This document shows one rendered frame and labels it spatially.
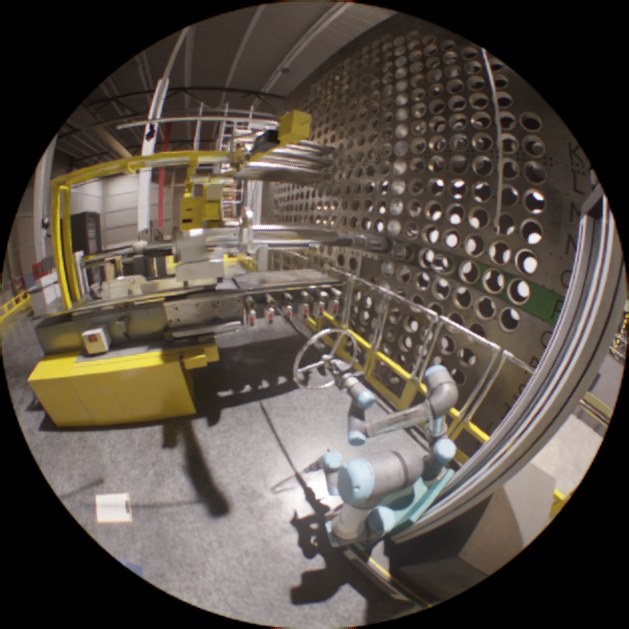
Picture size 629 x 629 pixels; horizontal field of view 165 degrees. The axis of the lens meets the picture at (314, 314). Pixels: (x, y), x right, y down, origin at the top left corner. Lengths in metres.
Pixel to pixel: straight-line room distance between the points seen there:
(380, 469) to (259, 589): 1.19
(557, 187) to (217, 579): 3.60
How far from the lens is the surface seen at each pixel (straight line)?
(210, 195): 1.37
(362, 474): 0.53
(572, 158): 2.56
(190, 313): 1.93
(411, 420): 0.89
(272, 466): 1.70
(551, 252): 2.28
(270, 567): 1.53
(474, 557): 0.87
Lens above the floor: 1.53
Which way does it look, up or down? 24 degrees down
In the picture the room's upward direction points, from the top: 5 degrees clockwise
